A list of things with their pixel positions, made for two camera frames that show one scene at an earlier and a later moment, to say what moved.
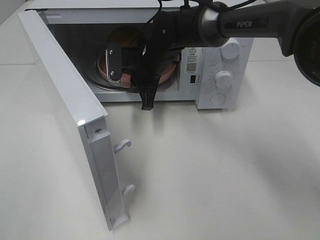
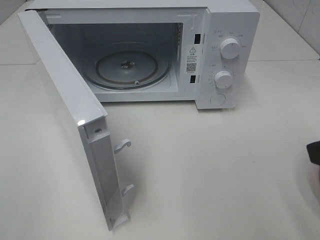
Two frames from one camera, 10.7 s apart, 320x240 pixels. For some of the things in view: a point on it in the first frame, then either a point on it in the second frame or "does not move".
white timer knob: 223,79 does not move
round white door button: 218,99 does not move
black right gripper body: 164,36 -> 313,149
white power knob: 231,49 does not move
